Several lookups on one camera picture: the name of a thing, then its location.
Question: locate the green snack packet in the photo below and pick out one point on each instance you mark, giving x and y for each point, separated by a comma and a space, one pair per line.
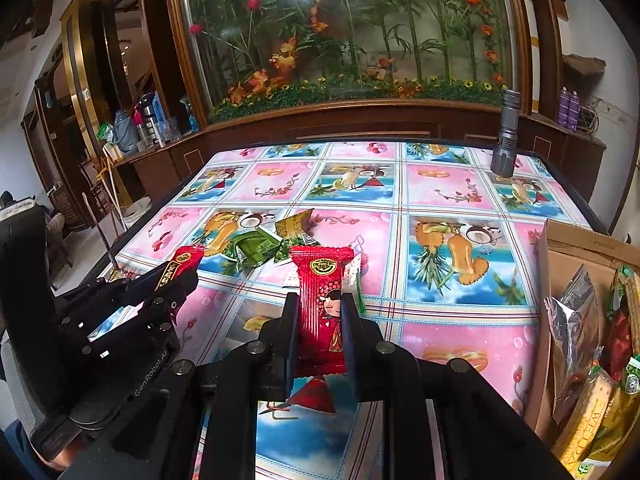
251, 249

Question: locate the yellow-green snack packet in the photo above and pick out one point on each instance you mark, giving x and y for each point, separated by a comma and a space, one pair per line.
294, 225

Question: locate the silver foil packet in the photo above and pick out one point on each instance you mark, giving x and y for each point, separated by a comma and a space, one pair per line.
576, 325

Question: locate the beige cracker pack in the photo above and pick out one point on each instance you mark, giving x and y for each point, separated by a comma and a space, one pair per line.
582, 426

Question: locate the grey flashlight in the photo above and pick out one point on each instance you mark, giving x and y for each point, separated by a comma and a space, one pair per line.
504, 155

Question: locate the red snack packet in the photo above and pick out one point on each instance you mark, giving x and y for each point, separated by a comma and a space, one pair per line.
185, 259

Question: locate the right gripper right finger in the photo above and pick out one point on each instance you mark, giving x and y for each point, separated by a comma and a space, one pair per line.
368, 357

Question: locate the purple bottle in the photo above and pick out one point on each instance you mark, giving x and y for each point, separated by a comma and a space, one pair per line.
573, 111
563, 107

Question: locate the purple bottle left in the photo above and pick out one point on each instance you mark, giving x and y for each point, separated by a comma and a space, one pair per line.
563, 107

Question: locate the purple bottle right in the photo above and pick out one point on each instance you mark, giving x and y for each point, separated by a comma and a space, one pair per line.
573, 111

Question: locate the brown cardboard tray box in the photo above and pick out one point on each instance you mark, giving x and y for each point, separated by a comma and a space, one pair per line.
613, 267

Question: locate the colourful patterned tablecloth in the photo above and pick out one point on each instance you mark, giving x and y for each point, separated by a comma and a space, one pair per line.
444, 252

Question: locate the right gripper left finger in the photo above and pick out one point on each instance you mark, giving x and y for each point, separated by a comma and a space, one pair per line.
280, 337

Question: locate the flower mural glass panel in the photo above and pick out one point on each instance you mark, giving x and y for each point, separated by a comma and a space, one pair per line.
243, 57

